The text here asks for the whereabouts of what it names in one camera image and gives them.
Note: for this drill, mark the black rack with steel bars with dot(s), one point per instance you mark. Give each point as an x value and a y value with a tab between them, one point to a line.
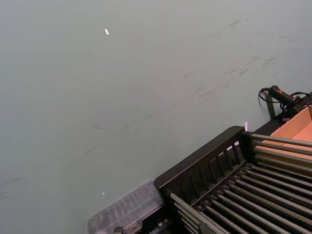
195	175

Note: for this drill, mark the clear plastic case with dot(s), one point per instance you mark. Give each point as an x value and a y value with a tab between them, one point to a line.
122	209

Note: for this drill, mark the shallow brown cardboard tray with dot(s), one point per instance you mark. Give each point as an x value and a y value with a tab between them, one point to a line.
296	126

